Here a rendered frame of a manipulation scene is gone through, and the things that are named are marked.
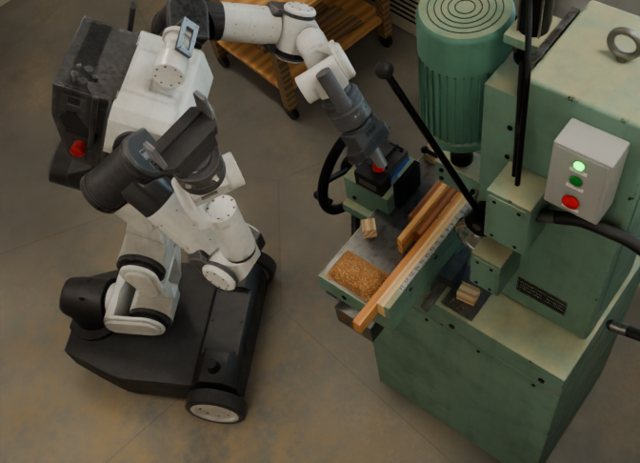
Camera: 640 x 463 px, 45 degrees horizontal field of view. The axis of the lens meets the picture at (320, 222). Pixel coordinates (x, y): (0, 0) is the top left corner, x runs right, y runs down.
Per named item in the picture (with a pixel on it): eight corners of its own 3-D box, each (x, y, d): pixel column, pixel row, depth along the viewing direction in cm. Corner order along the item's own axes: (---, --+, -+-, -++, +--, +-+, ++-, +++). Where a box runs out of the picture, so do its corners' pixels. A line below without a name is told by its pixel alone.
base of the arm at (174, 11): (186, 71, 185) (140, 52, 180) (201, 24, 188) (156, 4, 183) (205, 53, 171) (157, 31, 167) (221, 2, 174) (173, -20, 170)
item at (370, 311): (502, 145, 194) (503, 134, 191) (509, 149, 193) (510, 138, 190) (353, 329, 171) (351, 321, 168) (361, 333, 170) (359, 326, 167)
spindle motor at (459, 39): (450, 80, 169) (450, -38, 144) (521, 111, 161) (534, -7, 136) (404, 132, 163) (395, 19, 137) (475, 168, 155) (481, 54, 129)
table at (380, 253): (430, 111, 212) (429, 96, 207) (529, 157, 198) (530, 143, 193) (290, 269, 189) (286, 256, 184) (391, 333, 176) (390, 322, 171)
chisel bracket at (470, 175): (450, 163, 183) (450, 140, 176) (503, 189, 176) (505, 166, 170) (433, 184, 180) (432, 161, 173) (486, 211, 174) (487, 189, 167)
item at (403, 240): (450, 188, 189) (450, 173, 184) (454, 191, 188) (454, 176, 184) (398, 251, 181) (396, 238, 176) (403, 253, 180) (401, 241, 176)
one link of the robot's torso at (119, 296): (111, 335, 258) (96, 318, 247) (128, 284, 269) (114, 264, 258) (169, 340, 254) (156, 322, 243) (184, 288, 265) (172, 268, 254)
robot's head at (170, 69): (148, 89, 155) (153, 60, 148) (158, 51, 161) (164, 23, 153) (180, 97, 157) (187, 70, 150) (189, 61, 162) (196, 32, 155)
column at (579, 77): (548, 227, 191) (591, -6, 132) (632, 271, 181) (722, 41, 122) (499, 292, 182) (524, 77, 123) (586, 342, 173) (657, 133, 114)
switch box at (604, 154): (560, 176, 136) (571, 115, 123) (613, 202, 131) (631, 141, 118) (542, 200, 134) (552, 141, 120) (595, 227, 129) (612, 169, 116)
